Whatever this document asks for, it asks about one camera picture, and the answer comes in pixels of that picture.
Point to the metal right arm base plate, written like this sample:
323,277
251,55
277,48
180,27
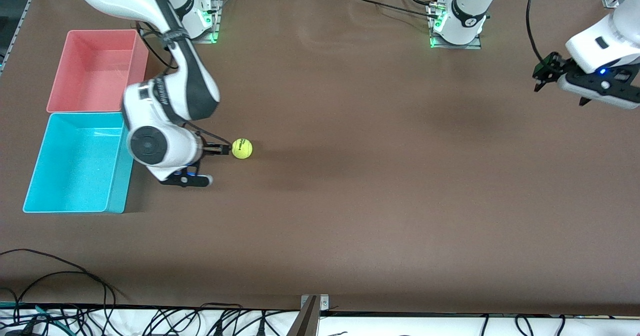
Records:
218,20

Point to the small metal table bracket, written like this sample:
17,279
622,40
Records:
324,302

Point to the blue plastic bin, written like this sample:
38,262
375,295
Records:
75,176

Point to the pink plastic bin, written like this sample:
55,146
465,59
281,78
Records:
90,70

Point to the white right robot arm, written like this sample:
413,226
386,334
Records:
175,85

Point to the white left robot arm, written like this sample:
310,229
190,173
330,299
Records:
605,40

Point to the perforated aluminium rail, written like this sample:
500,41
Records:
15,25

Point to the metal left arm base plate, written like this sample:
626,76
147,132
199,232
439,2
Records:
477,45

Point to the dark grey mounting post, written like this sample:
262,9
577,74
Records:
306,323

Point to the yellow-green tennis ball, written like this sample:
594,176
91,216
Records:
242,148

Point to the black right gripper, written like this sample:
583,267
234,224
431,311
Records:
211,149

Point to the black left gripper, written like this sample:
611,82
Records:
553,67

